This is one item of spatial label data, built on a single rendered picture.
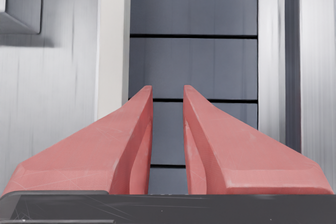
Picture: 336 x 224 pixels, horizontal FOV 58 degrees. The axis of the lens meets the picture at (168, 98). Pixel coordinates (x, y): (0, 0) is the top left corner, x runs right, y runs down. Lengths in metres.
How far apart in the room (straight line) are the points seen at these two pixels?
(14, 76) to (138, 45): 0.11
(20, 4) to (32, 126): 0.09
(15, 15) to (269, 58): 0.16
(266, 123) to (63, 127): 0.15
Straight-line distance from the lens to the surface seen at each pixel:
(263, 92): 0.19
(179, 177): 0.18
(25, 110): 0.25
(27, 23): 0.24
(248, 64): 0.19
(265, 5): 0.20
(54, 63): 0.25
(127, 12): 0.16
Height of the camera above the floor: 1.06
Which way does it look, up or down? 86 degrees down
